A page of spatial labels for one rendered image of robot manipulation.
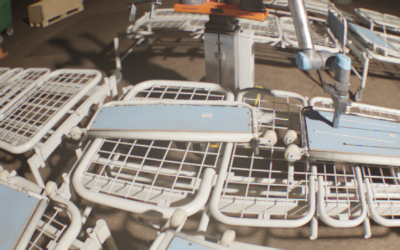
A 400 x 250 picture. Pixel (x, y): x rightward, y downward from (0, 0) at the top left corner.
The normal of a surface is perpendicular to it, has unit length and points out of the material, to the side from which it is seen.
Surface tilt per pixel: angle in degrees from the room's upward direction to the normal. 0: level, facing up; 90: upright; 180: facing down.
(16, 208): 5
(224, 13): 90
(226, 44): 90
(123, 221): 0
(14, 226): 5
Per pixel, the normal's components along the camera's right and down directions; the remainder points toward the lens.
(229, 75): -0.36, 0.55
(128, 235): -0.04, -0.82
